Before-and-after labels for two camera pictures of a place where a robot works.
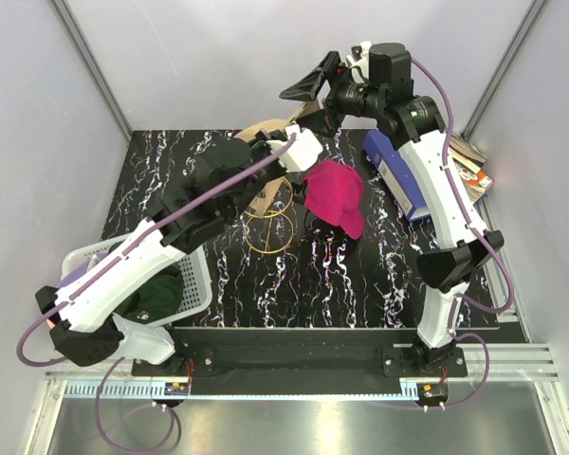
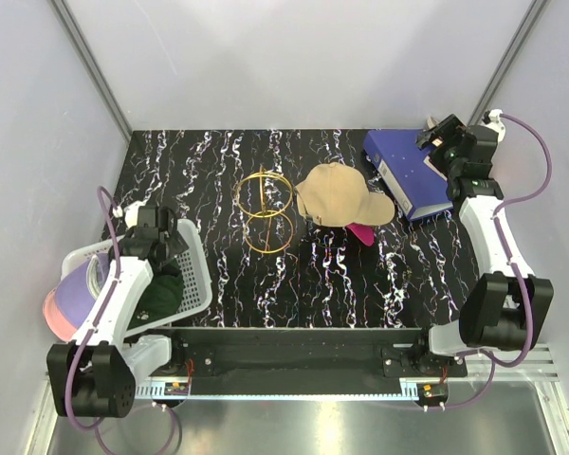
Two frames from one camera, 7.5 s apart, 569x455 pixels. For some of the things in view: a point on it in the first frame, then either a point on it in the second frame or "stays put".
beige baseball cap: [266, 195] -> [336, 194]
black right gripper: [326, 121] -> [449, 130]
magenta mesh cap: [334, 192] -> [362, 231]
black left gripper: [263, 146] -> [175, 245]
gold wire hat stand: [273, 231] stays put
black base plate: [300, 362] stays put
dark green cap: [158, 300] stays put
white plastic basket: [197, 294] stays put
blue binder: [398, 172] stays put
